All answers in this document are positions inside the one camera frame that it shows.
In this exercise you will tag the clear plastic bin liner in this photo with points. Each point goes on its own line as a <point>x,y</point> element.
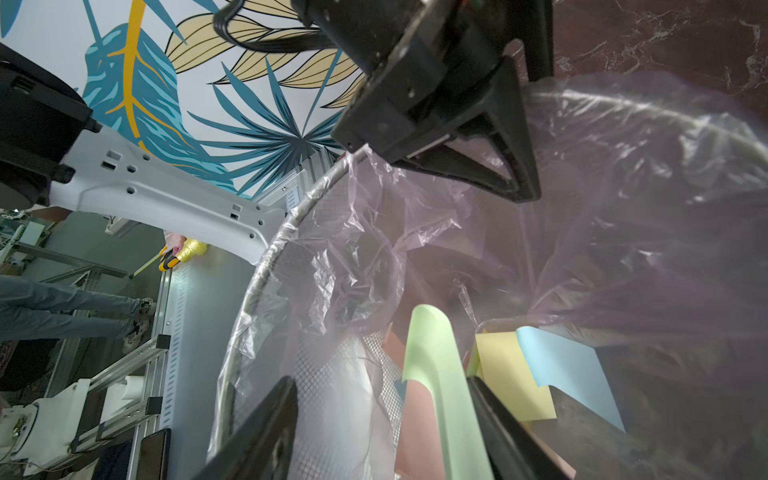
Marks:
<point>600,210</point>

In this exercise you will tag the pink sticky note in bin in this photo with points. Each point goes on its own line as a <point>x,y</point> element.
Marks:
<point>419,453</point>

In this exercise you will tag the aluminium front rail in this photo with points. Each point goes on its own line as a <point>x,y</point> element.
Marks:
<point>197,307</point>

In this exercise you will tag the blue sticky note in bin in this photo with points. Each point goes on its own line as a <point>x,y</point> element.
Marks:
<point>572,368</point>

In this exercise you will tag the yellow sticky note in bin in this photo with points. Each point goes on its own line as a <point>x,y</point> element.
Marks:
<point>498,360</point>

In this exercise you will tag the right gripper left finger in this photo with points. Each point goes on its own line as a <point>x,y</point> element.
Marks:
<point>261,449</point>

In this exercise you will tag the green sticky note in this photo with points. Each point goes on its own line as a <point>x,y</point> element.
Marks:
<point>432,359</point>

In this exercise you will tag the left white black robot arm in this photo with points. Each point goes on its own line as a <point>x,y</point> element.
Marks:
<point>119,147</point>

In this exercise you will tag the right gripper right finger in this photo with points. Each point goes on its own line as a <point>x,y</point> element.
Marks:
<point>512,452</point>

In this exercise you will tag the mesh waste bin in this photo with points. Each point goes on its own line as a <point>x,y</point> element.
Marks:
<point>336,360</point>

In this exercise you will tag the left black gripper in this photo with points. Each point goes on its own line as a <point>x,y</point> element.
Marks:
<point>421,56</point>

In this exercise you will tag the person legs in jeans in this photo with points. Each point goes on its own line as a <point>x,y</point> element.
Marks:
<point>35,311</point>

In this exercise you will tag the yellow handled screwdriver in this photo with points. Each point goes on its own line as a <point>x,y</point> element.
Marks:
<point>168,259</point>

